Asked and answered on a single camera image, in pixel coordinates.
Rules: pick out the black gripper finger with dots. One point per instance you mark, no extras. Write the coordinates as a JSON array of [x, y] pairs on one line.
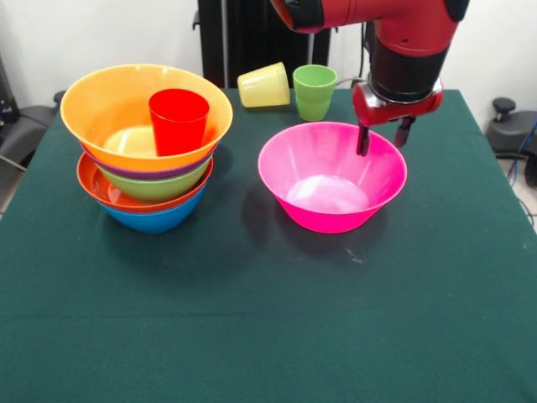
[[403, 134], [363, 142]]

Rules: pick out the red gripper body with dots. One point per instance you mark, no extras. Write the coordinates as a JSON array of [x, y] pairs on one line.
[[394, 111]]

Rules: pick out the pink plastic bowl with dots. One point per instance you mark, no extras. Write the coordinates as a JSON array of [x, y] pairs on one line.
[[327, 168]]

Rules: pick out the yellow plastic cup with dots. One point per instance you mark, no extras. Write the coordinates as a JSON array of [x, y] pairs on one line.
[[264, 88]]

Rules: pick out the red plastic cup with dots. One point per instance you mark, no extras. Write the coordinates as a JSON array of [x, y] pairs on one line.
[[178, 126]]

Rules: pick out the green plastic bowl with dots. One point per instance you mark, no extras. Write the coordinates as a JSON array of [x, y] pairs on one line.
[[155, 189]]

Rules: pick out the purple plastic bowl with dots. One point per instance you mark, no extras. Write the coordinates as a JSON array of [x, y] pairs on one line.
[[151, 174]]

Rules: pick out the large blue plastic bowl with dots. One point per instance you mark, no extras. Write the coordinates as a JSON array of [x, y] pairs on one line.
[[155, 222]]

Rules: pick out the orange plastic bowl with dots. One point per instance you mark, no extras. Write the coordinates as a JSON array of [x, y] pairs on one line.
[[105, 113]]

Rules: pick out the red-orange plastic bowl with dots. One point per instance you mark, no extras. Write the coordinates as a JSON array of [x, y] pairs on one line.
[[90, 184]]

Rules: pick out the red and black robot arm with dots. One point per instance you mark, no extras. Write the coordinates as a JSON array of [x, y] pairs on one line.
[[407, 50]]

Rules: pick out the green plastic cup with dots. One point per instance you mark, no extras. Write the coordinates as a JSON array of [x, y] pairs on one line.
[[314, 96]]

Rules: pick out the black chair base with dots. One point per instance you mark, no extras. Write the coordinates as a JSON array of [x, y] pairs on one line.
[[512, 130]]

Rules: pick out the dark green tablecloth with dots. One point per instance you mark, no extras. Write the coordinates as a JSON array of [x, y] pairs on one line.
[[168, 336]]

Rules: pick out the grey chair base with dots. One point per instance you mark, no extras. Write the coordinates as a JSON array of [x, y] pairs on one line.
[[21, 134]]

